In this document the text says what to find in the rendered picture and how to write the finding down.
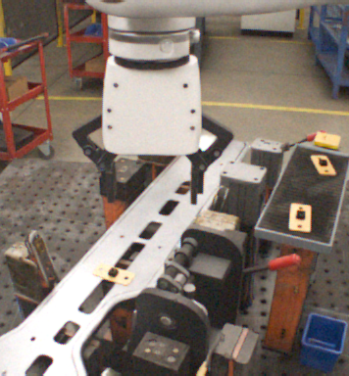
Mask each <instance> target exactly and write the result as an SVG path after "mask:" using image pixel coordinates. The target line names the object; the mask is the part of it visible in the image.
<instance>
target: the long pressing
mask: <svg viewBox="0 0 349 376"><path fill-rule="evenodd" d="M216 139H217V136H215V135H209V134H201V140H200V147H201V148H202V150H203V151H204V150H205V149H206V148H208V146H210V145H211V144H212V143H214V142H215V141H216ZM250 151H251V144H250V143H249V142H244V141H239V140H232V141H231V142H230V144H229V145H228V146H227V148H225V149H224V150H223V155H222V156H221V157H220V158H219V159H218V160H217V161H214V162H213V163H212V164H210V165H209V167H208V170H207V171H206V172H205V175H204V193H203V194H197V205H196V206H193V205H191V202H190V190H189V192H187V193H186V194H184V195H181V194H178V193H176V191H177V189H178V188H179V187H180V185H181V184H182V183H183V182H184V181H190V182H191V175H190V174H191V161H190V160H189V159H188V158H187V157H186V156H177V157H176V158H175V159H174V160H172V161H171V162H170V163H169V165H168V166H167V167H166V168H165V169H164V170H163V171H162V172H161V173H160V175H158V176H157V177H156V179H155V180H154V181H153V182H152V183H151V184H150V185H149V186H148V187H147V188H146V189H145V190H144V192H143V193H142V194H141V195H140V196H139V197H138V198H137V199H136V200H135V201H134V202H133V203H132V204H131V205H130V206H129V208H128V209H127V210H126V211H125V212H124V213H123V214H122V215H121V216H120V217H119V218H118V220H117V221H116V222H115V223H114V224H113V225H112V226H111V227H110V228H109V229H108V231H107V232H105V233H104V235H103V236H102V237H101V238H100V239H99V241H98V242H97V243H95V244H94V245H93V246H92V247H91V250H90V251H89V252H87V253H86V254H85V255H84V257H83V258H82V259H80V260H79V262H78V263H77V265H76V266H74V267H73V268H72V270H71V271H70V272H69V273H67V275H66V277H65V278H64V279H62V280H61V282H60V283H59V284H58V285H56V286H55V287H56V288H55V289H54V290H53V291H51V293H50V294H49V295H48V296H46V298H45V299H44V301H43V302H42V303H41V304H40V305H38V306H37V308H36V309H35V310H34V311H33V313H32V314H31V315H30V316H29V317H28V318H27V319H26V320H25V321H24V322H23V323H22V324H21V325H20V326H19V327H17V328H15V329H14V330H13V331H10V332H9V333H7V334H4V335H3V336H2V337H0V376H3V375H1V373H2V372H3V371H5V372H6V374H5V375H4V376H26V372H27V371H28V370H29V369H30V367H31V366H32V365H33V364H34V362H36V361H37V359H38V358H39V357H41V356H43V355H44V356H47V357H49V358H51V359H52V360H53V362H52V364H51V365H50V367H49V368H48V369H47V370H46V372H45V373H44V374H43V376H88V373H87V370H86V366H85V363H84V360H83V356H82V355H83V352H84V351H85V349H86V347H87V346H88V344H89V343H91V340H92V339H93V338H94V337H95V336H96V334H97V332H98V331H99V330H100V329H101V328H102V325H103V324H105V322H106V321H107V320H108V318H109V316H110V315H111V314H112V313H113V312H114V311H115V308H117V307H119V306H122V305H124V304H127V303H133V302H135V299H136V297H137V296H138V295H139V293H140V292H141V289H145V288H148V287H152V288H157V289H159V286H158V284H157V279H158V277H159V276H160V275H161V274H164V262H165V260H166V259H167V257H168V256H169V254H170V253H171V252H172V251H173V250H174V248H175V247H180V236H181V234H182V233H183V231H184V230H185V228H186V227H187V226H189V225H191V224H193V221H194V220H195V219H196V217H197V216H198V214H199V213H200V211H203V210H211V209H212V207H213V205H212V204H211V203H212V200H213V197H214V195H215V193H216V192H217V191H218V190H219V186H220V173H221V172H222V170H223V169H224V166H225V164H226V163H227V162H237V163H242V164H243V162H244V161H245V159H246V158H247V157H246V156H247V155H248V153H249V152H250ZM168 201H177V202H178V205H177V207H176V209H174V210H173V212H172V213H171V214H170V215H161V214H159V211H160V209H162V208H163V206H164V205H165V204H166V203H167V202H168ZM151 222H156V223H160V224H161V227H160V228H159V230H158V231H157V232H156V234H155V235H154V236H153V237H152V238H151V239H148V240H146V239H143V238H139V236H140V235H141V233H142V232H143V231H144V230H145V227H146V226H147V225H148V224H149V223H151ZM120 236H124V237H122V238H121V237H120ZM133 243H140V244H144V245H145V248H144V249H143V250H142V251H141V252H140V253H139V254H138V256H137V257H136V258H135V260H134V261H133V262H132V264H131V265H130V266H129V267H128V269H126V270H125V271H128V272H132V273H134V274H135V277H134V278H133V279H132V280H131V281H130V283H129V284H128V286H123V285H120V284H118V283H115V284H116V285H114V286H113V288H112V289H111V290H110V292H109V293H108V294H107V296H106V297H105V298H103V301H102V302H101V303H100V304H99V305H98V306H97V308H96V309H94V311H93V312H92V313H91V314H86V313H83V312H79V311H78V310H79V308H80V307H81V306H82V305H83V303H84V302H85V301H87V298H88V297H89V296H90V295H91V294H92V292H93V291H94V290H95V288H97V287H98V286H99V283H100V282H102V281H103V280H107V279H103V278H100V277H97V276H95V275H93V274H92V272H93V271H94V270H95V268H96V267H97V266H98V265H99V263H103V264H106V265H111V266H115V265H116V263H117V262H118V261H119V260H120V258H122V257H123V255H124V253H125V252H126V251H127V250H128V248H130V247H131V246H132V245H133ZM159 247H162V249H159ZM69 322H72V323H74V324H77V325H79V326H80V329H79V330H78V331H77V332H76V333H75V335H74V336H73V338H72V339H71V341H70V342H69V343H67V344H66V345H64V346H62V345H60V344H58V343H55V342H54V339H55V338H56V336H57V334H59V333H60V331H61V330H62V329H63V328H64V326H66V325H67V323H69ZM31 337H32V338H35V341H32V340H31Z"/></svg>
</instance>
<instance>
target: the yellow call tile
mask: <svg viewBox="0 0 349 376"><path fill-rule="evenodd" d="M339 141H340V136H336V135H331V134H326V133H321V132H318V134H317V136H316V138H315V140H314V144H315V145H319V146H323V147H327V148H332V149H337V147H338V144H339Z"/></svg>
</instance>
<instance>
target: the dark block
mask: <svg viewBox="0 0 349 376"><path fill-rule="evenodd" d="M133 364H134V375H135V376H187V375H188V372H189V370H190V346H188V345H187V344H185V343H179V342H177V341H174V340H171V339H169V338H167V337H161V336H158V335H156V334H153V333H151V332H147V334H146V335H145V336H144V338H143V339H142V341H140V345H139V346H138V347H137V348H136V350H135V351H134V352H133Z"/></svg>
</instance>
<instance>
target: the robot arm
mask: <svg viewBox="0 0 349 376"><path fill-rule="evenodd" d="M84 1H86V2H87V3H88V4H89V5H90V6H91V7H92V8H93V7H94V8H95V9H96V10H97V11H101V12H102V13H104V14H108V26H109V34H108V39H109V51H110V53H111V54H113V55H114V56H111V57H110V58H109V59H108V65H107V70H106V74H105V78H104V92H103V112H101V113H99V114H97V115H96V116H95V117H92V118H91V119H89V120H87V121H86V122H85V123H83V124H79V125H77V126H76V128H75V129H74V131H73V134H72V136H73V138H74V140H75V142H76V143H77V145H79V146H80V148H81V149H82V152H83V154H84V155H86V156H87V157H88V158H89V159H90V160H91V161H92V162H94V163H95V164H96V167H97V169H98V170H100V171H101V182H102V192H107V201H108V204H112V203H114V202H115V200H116V196H117V164H116V162H115V158H116V157H117V156H118V155H119V154H120V155H146V156H186V157H187V158H188V159H189V160H190V161H191V183H190V202H191V205H193V206H196V205H197V194H203V193H204V175H205V172H206V171H207V170H208V167H209V165H211V164H212V163H213V162H214V161H217V160H218V159H219V158H220V157H221V156H222V155H223V150H224V149H225V148H227V146H228V145H229V144H230V142H231V141H232V140H233V133H232V130H231V128H229V127H228V126H226V125H224V124H221V123H219V122H218V121H217V120H215V119H213V118H212V117H209V116H208V115H206V114H204V112H202V102H201V83H200V75H199V67H198V60H197V58H196V57H194V56H191V55H189V54H188V52H189V46H193V43H198V41H199V30H194V29H195V17H201V18H209V17H225V16H236V17H237V16H247V15H261V14H266V13H269V14H271V13H276V12H285V11H289V10H296V9H300V8H306V7H309V6H317V5H337V4H340V5H349V0H84ZM201 127H202V128H203V129H205V130H206V131H207V132H209V133H211V134H214V135H216V136H217V139H216V141H215V142H214V143H212V144H211V145H210V146H208V148H206V149H205V150H204V151H203V150H202V148H201V147H200V140H201ZM100 128H102V134H103V143H104V147H105V149H104V150H102V149H101V148H100V147H99V145H98V144H97V143H95V142H93V141H91V139H90V135H89V134H91V132H93V131H95V130H99V129H100Z"/></svg>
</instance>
